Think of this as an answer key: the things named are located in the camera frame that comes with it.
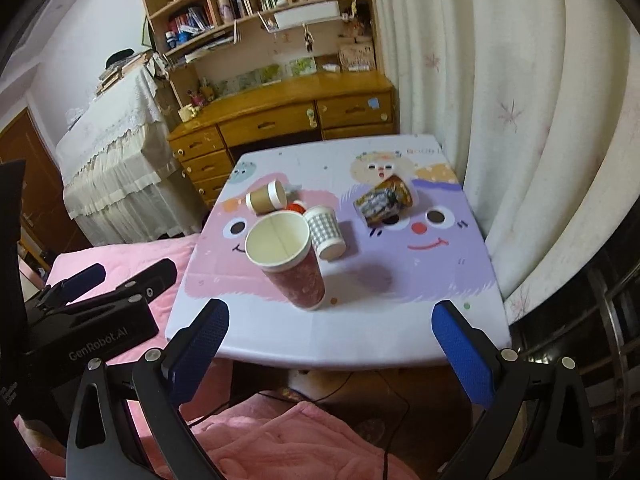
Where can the white plastic tray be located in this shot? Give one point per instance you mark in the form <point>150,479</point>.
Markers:
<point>309,14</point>

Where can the pink blanket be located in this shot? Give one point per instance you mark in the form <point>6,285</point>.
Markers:
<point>302,443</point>

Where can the white lace cloth cover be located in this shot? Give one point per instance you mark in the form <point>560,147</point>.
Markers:
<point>122,183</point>

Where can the wooden door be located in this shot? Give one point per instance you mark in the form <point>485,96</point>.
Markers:
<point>44,219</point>

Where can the grey checkered paper cup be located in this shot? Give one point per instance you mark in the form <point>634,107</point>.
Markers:
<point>326,236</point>

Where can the tall red paper cup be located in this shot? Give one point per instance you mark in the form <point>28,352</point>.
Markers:
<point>280,245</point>

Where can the colourful printed paper cup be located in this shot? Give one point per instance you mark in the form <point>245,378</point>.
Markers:
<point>389,198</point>

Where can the brown kraft paper cup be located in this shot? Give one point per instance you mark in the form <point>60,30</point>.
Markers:
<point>267,199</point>

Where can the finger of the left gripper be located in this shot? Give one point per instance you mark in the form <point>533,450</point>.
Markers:
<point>67,291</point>
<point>149,284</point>

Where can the cartoon printed table mat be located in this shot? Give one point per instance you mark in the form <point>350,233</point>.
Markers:
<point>380,294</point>

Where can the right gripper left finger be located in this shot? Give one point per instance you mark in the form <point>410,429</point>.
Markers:
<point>103,442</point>

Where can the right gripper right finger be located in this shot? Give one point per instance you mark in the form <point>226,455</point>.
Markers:
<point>558,440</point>

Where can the small red paper cup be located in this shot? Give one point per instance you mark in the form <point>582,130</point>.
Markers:
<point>296,206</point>

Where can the wooden bookshelf hutch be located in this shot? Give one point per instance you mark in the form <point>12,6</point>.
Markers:
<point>215,48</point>

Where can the wooden desk with drawers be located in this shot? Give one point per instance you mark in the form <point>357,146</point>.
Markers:
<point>322,106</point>

